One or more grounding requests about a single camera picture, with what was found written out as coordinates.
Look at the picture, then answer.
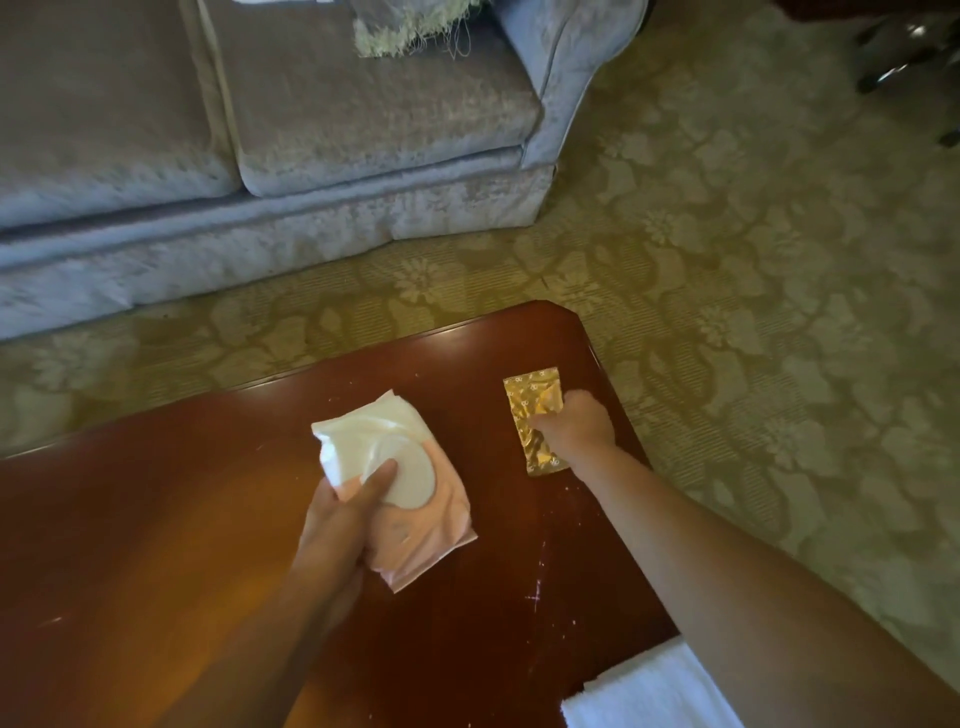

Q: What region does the person's right hand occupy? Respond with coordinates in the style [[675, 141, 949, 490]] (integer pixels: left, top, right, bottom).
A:
[[527, 390, 618, 464]]

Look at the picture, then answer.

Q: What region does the person's left hand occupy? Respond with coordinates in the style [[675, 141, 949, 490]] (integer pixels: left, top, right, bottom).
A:
[[291, 459, 399, 594]]

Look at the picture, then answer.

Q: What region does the gold foil packet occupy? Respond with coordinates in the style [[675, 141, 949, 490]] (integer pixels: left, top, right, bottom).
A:
[[502, 366, 571, 477]]

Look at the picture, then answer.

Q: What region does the white and pink wipes pack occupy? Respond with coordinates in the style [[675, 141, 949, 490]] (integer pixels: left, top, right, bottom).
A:
[[311, 389, 479, 594]]

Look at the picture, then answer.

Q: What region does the person's left forearm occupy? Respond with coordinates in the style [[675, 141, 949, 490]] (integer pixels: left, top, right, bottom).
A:
[[153, 553, 369, 728]]

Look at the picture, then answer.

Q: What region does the person's right forearm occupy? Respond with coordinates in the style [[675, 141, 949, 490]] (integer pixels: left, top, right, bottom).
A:
[[570, 444, 960, 728]]

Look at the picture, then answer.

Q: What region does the brown wooden coffee table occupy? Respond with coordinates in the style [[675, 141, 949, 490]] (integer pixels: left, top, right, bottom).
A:
[[0, 300, 680, 728]]

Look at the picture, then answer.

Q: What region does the white towel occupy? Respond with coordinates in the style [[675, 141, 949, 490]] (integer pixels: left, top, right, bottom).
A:
[[560, 637, 746, 728]]

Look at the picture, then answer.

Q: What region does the grey velvet sofa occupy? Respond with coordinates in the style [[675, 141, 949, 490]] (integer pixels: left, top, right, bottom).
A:
[[0, 0, 651, 342]]

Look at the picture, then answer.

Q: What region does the black office chair base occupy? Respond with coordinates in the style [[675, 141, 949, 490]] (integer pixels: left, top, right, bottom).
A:
[[855, 11, 960, 149]]

